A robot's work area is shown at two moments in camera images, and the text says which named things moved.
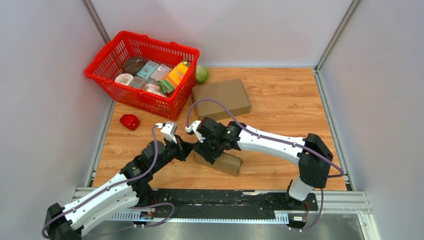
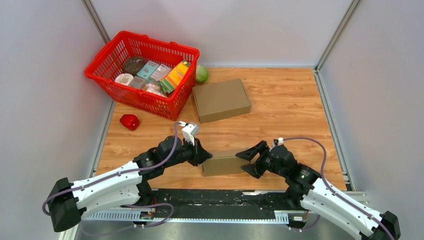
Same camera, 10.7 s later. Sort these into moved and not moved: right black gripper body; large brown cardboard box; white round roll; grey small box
Moved: right black gripper body
Not moved: grey small box; white round roll; large brown cardboard box
